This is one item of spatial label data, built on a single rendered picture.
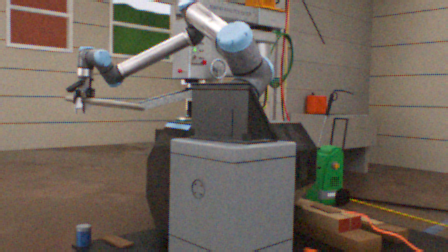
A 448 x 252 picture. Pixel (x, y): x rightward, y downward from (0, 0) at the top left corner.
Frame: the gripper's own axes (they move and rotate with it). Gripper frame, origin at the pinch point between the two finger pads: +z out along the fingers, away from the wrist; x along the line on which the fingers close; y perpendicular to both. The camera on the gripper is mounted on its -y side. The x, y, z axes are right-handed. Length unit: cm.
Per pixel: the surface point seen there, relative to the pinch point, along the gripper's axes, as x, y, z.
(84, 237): 31, -16, 87
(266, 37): 134, 61, -65
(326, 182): 240, 102, 60
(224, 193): -42, 113, 19
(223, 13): 93, 41, -75
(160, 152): 62, 19, 27
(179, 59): 73, 20, -39
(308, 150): 122, 107, 17
